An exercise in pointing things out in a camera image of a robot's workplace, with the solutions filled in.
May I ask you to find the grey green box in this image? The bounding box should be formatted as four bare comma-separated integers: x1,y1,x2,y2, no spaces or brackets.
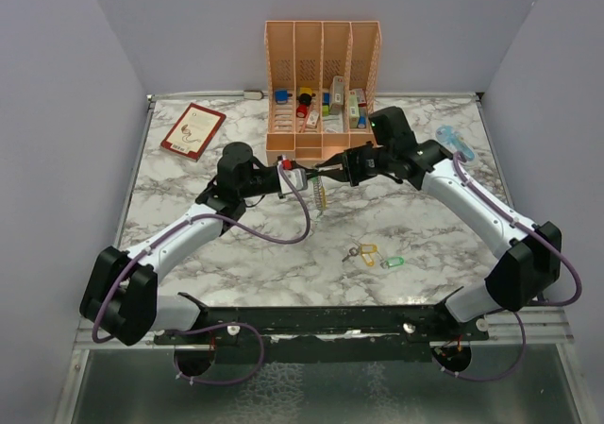
328,76,344,115

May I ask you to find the light green tag key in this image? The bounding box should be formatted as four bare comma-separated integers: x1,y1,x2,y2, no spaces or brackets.
380,256,405,269

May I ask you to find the small white red box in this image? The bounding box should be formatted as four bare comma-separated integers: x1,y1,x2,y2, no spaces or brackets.
306,110,319,129

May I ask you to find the blue packaged item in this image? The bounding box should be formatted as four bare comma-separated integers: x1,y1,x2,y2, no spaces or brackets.
435,125,477,164

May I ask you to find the peach desk organizer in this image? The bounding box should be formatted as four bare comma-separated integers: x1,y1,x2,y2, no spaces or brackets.
264,21,382,166

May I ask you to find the red book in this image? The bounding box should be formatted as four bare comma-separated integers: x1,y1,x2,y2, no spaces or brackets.
160,103,227,161

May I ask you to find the white wall plug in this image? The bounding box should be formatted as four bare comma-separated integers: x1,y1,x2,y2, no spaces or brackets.
243,90,264,101

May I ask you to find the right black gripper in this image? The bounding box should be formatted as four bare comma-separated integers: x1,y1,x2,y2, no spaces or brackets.
320,142,394,187

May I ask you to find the metal keyring with yellow grip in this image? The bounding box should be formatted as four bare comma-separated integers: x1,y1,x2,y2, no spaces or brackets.
311,177,327,216

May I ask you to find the red black toy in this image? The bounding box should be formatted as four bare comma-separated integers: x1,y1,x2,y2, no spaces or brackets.
295,93,313,119

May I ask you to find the blue toy block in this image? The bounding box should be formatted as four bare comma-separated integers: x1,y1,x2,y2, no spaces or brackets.
274,89,292,105

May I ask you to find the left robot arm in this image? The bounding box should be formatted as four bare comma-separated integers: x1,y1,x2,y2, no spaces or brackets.
79,142,317,346

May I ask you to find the yellow tag key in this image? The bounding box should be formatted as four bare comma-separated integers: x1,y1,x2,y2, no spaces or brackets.
342,244,378,266

